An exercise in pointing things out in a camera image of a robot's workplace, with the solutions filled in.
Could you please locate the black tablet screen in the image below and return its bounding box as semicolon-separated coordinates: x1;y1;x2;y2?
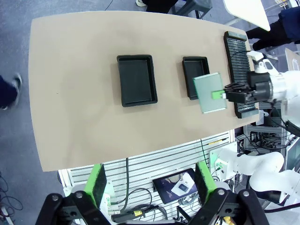
152;168;200;204

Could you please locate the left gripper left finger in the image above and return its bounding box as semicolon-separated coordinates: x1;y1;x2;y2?
35;163;111;225

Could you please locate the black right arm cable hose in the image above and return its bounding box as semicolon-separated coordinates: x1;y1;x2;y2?
269;98;300;138

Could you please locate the black slotted board rack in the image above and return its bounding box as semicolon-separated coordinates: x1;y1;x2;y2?
223;31;260;119

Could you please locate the white rounded table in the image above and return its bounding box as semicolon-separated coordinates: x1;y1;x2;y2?
222;0;271;31

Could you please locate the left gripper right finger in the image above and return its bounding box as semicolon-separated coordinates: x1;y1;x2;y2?
187;161;270;225

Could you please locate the grey plastic stool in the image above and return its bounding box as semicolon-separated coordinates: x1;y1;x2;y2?
178;0;214;19

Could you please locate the black ESD tray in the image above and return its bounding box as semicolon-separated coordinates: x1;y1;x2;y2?
182;56;210;101
116;54;158;108

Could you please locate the person in dark clothes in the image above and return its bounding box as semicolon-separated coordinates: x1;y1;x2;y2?
245;7;300;51

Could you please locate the white slotted mounting base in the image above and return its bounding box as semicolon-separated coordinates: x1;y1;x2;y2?
58;131;236;225

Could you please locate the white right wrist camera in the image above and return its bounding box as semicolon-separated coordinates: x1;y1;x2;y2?
246;51;275;74

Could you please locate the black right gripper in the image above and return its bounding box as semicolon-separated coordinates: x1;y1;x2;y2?
210;71;275;104

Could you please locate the black cable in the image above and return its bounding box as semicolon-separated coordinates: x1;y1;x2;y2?
110;157;153;211

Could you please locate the green printed circuit board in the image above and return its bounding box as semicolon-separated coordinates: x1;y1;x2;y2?
193;72;228;115

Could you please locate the aluminium frame with cables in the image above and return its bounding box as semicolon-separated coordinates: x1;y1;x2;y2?
239;124;296;155

